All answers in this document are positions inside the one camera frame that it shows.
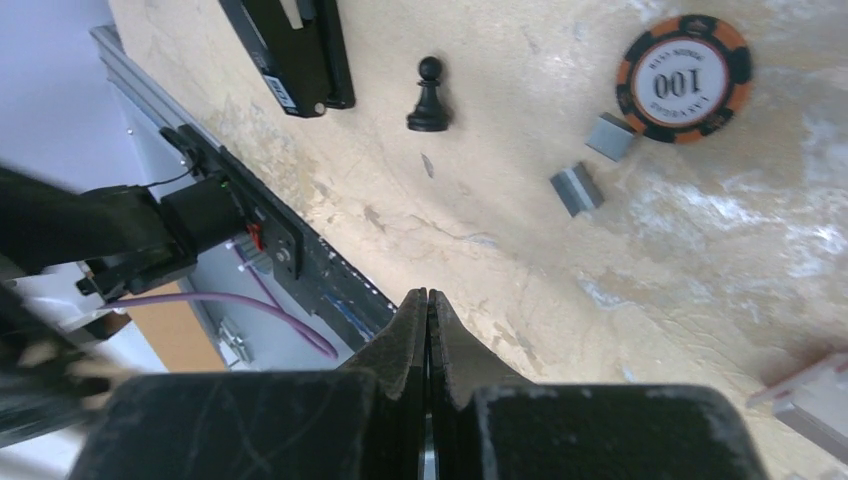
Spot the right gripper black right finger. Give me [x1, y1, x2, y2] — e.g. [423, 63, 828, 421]
[427, 289, 530, 479]

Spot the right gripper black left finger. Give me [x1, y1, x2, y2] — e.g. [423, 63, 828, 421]
[341, 288, 428, 479]

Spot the grey staple strip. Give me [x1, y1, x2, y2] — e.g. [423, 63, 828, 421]
[585, 112, 637, 162]
[550, 162, 604, 217]

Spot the black stapler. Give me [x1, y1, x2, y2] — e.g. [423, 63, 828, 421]
[220, 0, 356, 118]

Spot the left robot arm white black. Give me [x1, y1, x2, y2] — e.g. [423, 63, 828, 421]
[1, 169, 246, 446]

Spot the black chess pawn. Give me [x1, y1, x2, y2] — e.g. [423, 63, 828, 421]
[406, 56, 449, 133]

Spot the red staple box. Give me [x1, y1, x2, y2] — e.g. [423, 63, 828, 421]
[746, 351, 847, 463]

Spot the orange black poker chip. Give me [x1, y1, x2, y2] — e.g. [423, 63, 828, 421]
[615, 14, 754, 144]

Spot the purple cable loop front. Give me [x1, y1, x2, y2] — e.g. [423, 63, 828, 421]
[99, 245, 339, 361]

